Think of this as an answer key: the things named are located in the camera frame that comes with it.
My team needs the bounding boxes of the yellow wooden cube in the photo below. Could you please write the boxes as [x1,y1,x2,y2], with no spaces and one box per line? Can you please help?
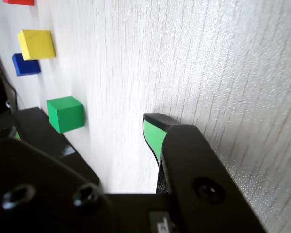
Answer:
[17,29,56,61]

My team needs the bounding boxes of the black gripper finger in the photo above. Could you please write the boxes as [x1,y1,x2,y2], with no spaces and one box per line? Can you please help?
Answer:
[0,106,117,233]
[142,113,269,233]

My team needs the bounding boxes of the green wooden cube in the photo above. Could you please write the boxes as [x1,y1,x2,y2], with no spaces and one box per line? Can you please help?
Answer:
[46,96,84,134]

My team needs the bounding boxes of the red wooden cube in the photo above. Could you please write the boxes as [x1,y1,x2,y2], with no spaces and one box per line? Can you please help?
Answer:
[2,0,35,6]

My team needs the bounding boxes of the blue wooden cube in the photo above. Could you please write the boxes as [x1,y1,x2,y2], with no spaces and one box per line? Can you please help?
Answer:
[12,53,41,77]

